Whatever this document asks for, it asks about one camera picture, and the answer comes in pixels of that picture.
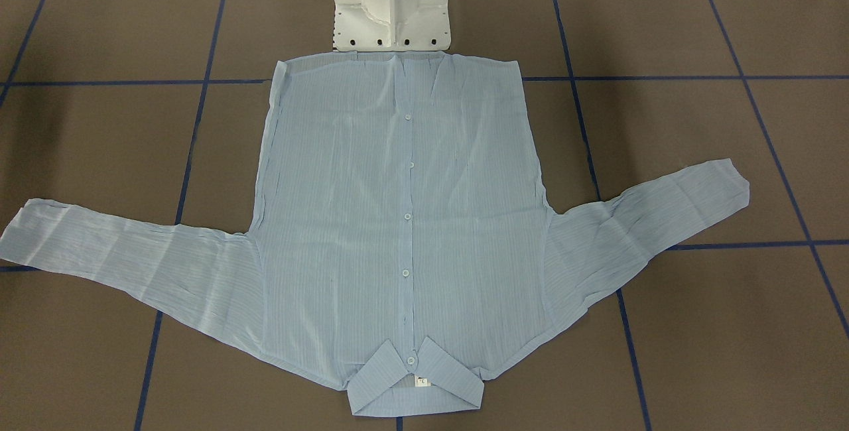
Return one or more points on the light blue striped shirt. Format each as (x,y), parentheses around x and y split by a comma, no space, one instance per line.
(402,247)

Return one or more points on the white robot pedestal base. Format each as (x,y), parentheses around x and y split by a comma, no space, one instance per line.
(391,25)

